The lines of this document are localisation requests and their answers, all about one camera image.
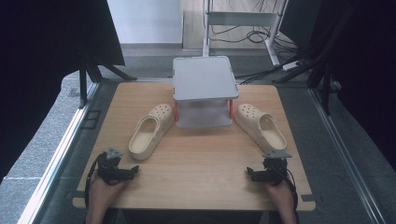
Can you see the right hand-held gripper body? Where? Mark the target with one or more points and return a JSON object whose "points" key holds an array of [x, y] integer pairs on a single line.
{"points": [[274, 169]]}

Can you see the white metal stand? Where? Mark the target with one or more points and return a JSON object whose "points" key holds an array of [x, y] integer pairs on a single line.
{"points": [[239, 19]]}

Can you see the person's right hand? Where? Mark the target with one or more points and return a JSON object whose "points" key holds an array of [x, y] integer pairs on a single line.
{"points": [[281, 194]]}

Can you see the white power strip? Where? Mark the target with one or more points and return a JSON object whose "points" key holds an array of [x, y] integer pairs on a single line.
{"points": [[291, 65]]}

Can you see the cream clog shoe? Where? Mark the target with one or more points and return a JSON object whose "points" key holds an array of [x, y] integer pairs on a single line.
{"points": [[264, 129], [148, 137]]}

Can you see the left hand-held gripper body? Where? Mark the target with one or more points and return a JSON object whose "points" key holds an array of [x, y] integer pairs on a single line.
{"points": [[109, 169]]}

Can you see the black floor socket frame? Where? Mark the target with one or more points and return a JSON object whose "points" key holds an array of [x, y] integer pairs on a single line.
{"points": [[91, 119]]}

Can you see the grey two-tier shoe rack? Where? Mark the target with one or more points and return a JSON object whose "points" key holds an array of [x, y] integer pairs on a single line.
{"points": [[204, 79]]}

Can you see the aluminium floor rail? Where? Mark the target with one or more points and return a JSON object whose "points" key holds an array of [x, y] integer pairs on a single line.
{"points": [[57, 161], [345, 155]]}

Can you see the black tripod stand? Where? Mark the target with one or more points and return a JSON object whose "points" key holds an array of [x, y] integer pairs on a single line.
{"points": [[325, 90], [90, 74]]}

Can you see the black curtain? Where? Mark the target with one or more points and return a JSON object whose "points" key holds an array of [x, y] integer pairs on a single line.
{"points": [[358, 56], [46, 56]]}

